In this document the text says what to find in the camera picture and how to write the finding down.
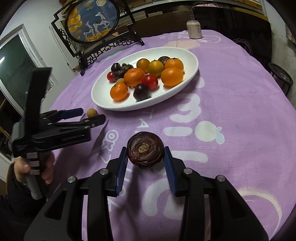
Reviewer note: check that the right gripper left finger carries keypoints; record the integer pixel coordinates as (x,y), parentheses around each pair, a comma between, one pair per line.
(61,217)

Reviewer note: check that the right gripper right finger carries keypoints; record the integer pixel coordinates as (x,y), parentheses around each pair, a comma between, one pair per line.
(230,216)

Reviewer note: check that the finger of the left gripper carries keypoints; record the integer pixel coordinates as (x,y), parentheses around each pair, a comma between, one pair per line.
(84,123)
(55,116)

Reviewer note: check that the small yellow longan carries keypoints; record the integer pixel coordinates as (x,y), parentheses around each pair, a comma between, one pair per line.
(91,113)
(120,80)

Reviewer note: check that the small mandarin orange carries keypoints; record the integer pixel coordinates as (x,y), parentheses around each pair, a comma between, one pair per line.
(119,91)

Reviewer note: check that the red tomato back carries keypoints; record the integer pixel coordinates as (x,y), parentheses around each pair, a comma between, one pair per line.
(110,77)

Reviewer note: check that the dark cherry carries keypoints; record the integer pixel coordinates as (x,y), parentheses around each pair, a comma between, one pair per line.
(141,92)

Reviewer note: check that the large bumpy orange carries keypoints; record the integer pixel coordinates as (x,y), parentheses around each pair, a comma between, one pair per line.
(134,76)

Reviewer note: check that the dark water chestnut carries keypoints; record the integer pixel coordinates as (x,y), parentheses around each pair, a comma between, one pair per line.
(126,67)
(118,74)
(163,59)

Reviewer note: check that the red cherry tomato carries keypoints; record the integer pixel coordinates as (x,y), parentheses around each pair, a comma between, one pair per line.
(150,81)

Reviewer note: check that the orange kumquat back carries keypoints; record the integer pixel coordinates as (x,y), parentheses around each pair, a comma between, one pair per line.
(143,64)

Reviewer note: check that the yellow orange fruit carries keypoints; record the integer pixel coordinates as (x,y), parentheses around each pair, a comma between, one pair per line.
(155,68)

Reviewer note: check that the dark water chestnut back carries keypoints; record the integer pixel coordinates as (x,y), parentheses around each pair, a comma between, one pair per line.
(163,59)

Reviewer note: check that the dark water chestnut front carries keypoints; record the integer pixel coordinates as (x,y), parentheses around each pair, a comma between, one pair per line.
(118,74)

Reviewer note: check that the person left hand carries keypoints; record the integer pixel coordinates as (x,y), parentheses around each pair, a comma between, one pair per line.
(21,168)

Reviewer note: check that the white oval plate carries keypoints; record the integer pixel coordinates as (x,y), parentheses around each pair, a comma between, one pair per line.
(100,92)

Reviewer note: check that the window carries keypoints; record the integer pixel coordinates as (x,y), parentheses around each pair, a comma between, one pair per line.
(19,58)

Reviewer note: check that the round deer art screen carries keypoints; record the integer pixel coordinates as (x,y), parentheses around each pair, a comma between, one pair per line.
(86,27)

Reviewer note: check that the purple tablecloth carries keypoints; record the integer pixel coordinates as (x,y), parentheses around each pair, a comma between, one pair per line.
(232,119)

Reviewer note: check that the white shelf with boards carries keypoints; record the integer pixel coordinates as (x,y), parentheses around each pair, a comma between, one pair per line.
(256,6)

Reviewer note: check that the pink beverage can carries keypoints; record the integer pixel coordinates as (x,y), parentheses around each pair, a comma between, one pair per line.
(194,29)

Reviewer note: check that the black round stool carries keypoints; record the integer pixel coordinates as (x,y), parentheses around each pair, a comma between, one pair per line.
(283,79)

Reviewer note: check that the black cabinet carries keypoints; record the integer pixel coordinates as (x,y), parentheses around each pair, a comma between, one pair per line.
(250,32)

